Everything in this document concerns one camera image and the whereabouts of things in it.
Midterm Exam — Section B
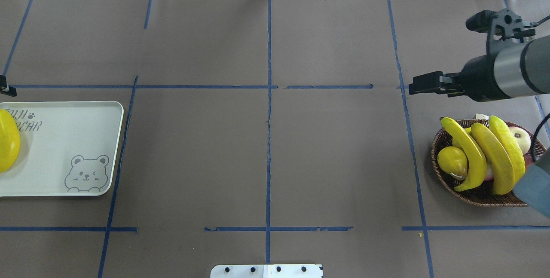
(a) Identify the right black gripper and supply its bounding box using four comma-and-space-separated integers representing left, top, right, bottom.
408, 55, 501, 102

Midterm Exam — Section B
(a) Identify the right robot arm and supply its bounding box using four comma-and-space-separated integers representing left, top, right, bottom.
409, 37, 549, 102

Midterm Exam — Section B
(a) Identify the brown wicker basket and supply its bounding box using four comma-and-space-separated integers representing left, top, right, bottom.
430, 119, 546, 207

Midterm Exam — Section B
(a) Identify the yellow pear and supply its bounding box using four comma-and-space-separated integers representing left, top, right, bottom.
437, 146, 469, 181

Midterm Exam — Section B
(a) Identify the white bear print tray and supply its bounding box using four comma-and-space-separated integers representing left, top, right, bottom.
0, 101, 124, 196

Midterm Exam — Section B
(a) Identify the curved left yellow banana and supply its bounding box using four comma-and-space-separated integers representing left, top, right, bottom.
440, 117, 488, 192

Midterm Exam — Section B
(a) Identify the pink white apple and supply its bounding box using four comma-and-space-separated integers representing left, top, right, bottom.
509, 126, 531, 155

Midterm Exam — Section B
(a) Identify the dark red fruit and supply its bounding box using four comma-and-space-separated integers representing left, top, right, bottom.
524, 154, 535, 170

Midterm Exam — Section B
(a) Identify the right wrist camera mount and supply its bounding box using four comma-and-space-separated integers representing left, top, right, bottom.
465, 9, 540, 56

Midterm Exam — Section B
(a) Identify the white metal base plate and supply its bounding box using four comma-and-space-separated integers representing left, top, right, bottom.
210, 264, 324, 278

